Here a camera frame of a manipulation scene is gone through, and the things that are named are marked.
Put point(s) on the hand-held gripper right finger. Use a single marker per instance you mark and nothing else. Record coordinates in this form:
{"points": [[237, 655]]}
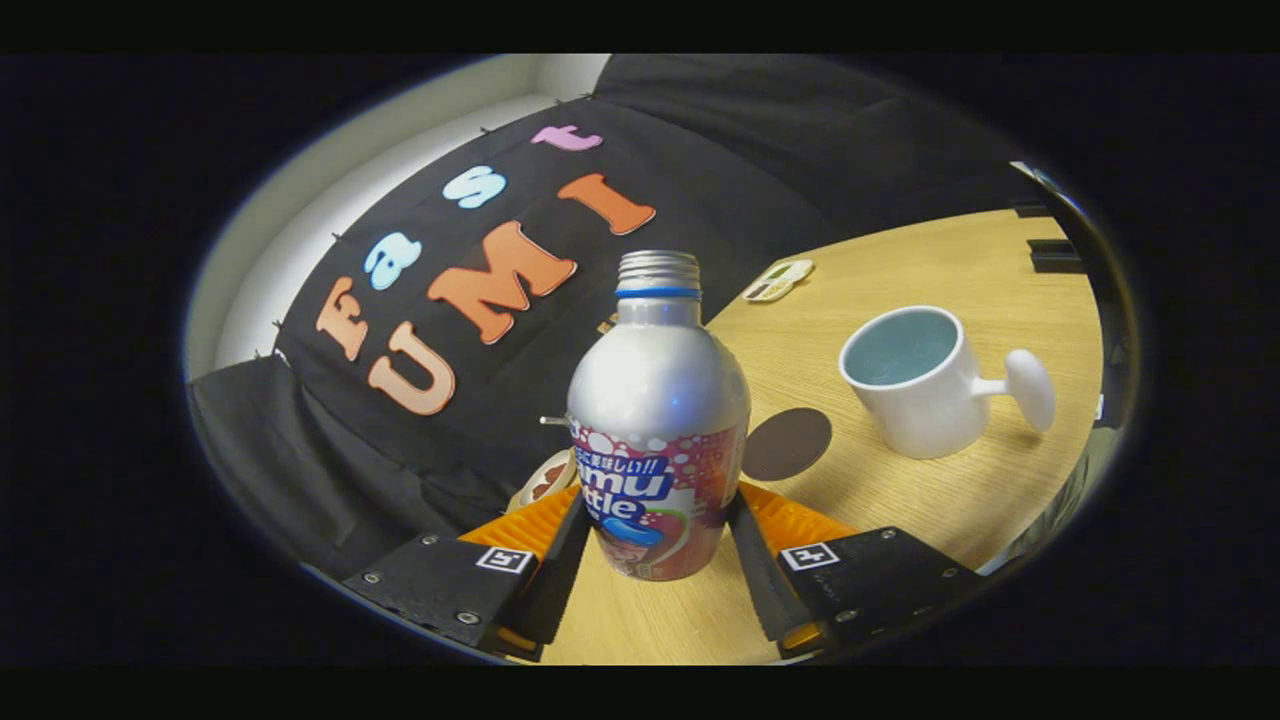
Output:
{"points": [[755, 580]]}

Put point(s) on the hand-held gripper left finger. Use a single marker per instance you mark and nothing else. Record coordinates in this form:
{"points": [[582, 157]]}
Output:
{"points": [[560, 580]]}

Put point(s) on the brown round coaster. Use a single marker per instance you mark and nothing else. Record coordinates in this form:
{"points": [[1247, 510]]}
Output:
{"points": [[787, 445]]}

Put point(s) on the silver juice bottle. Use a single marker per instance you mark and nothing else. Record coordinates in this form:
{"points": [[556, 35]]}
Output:
{"points": [[660, 400]]}

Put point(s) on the white cup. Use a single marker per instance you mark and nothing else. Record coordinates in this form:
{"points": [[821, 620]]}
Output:
{"points": [[930, 420]]}

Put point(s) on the brown food piece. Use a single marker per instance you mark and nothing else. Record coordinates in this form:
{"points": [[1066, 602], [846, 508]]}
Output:
{"points": [[552, 483]]}

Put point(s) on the white plate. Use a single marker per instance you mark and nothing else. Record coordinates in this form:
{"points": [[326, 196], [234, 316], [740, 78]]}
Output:
{"points": [[530, 480]]}

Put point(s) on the wooden table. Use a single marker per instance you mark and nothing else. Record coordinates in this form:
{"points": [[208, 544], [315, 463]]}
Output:
{"points": [[950, 490]]}

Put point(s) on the small white tray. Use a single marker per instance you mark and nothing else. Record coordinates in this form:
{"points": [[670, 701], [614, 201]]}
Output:
{"points": [[778, 281]]}

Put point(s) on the black backdrop cloth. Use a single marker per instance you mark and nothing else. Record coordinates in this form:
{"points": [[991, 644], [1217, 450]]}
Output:
{"points": [[750, 170]]}

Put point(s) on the black table clamp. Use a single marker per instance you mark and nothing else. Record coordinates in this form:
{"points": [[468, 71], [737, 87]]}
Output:
{"points": [[1056, 257], [1031, 210]]}

